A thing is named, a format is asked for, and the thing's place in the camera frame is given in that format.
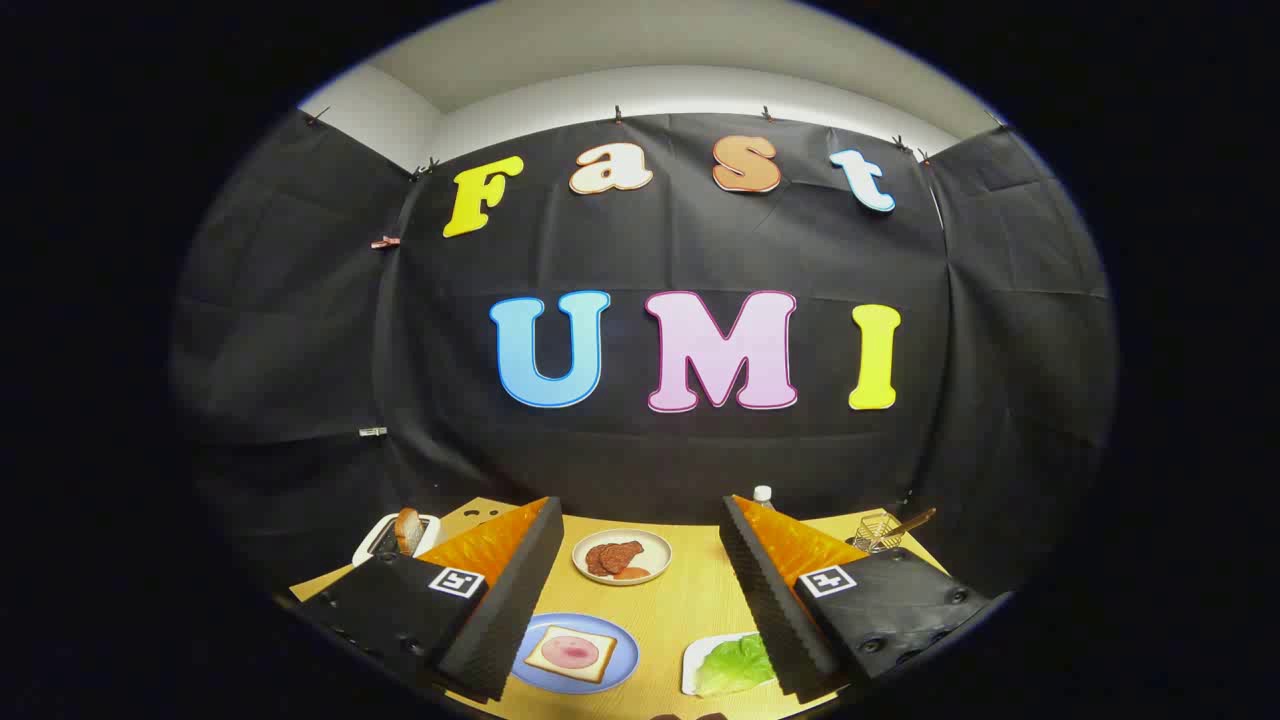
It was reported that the green lettuce leaf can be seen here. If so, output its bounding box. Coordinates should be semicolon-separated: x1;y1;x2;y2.
694;633;779;698

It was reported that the beige round plate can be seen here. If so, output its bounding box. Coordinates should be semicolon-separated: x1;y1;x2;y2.
572;528;674;586

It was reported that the white square plate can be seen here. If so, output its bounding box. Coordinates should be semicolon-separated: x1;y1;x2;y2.
682;632;761;697

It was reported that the blue round plate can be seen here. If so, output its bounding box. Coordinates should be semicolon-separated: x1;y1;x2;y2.
510;612;640;696

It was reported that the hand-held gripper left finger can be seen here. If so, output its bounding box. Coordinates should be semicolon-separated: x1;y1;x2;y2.
293;496;565;703

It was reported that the white toaster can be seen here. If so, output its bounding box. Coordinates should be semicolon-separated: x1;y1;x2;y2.
352;512;442;568

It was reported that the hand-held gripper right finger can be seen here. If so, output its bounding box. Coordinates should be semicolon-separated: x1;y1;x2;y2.
718;493;993;704

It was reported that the pink ham slice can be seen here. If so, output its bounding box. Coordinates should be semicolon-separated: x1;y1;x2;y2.
540;635;601;669

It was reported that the white toast slice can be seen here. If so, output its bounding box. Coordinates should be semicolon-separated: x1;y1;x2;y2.
523;624;618;685

